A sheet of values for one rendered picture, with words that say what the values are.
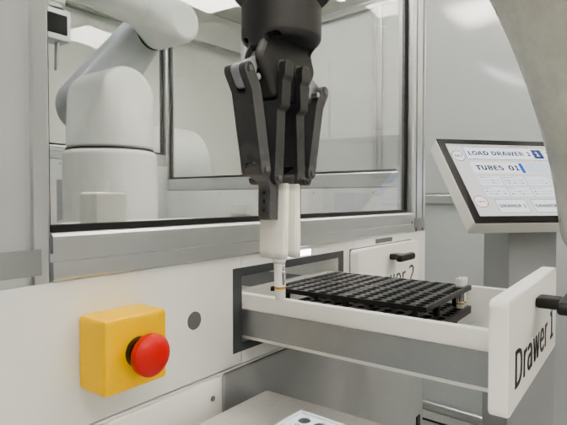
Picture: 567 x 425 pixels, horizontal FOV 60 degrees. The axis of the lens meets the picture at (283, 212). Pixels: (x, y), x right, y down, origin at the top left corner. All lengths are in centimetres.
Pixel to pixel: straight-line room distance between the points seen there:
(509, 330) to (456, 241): 193
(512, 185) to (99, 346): 123
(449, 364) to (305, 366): 33
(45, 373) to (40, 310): 6
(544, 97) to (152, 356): 65
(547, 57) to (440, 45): 176
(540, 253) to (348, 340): 108
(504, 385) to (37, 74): 51
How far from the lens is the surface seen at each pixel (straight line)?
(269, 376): 75
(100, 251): 53
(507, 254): 155
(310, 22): 47
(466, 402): 257
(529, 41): 82
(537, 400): 170
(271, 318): 65
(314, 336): 61
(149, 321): 51
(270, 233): 46
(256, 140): 43
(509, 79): 240
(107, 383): 50
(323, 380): 88
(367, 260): 94
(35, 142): 49
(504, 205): 143
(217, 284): 64
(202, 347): 63
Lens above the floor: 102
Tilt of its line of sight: 2 degrees down
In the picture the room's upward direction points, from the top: straight up
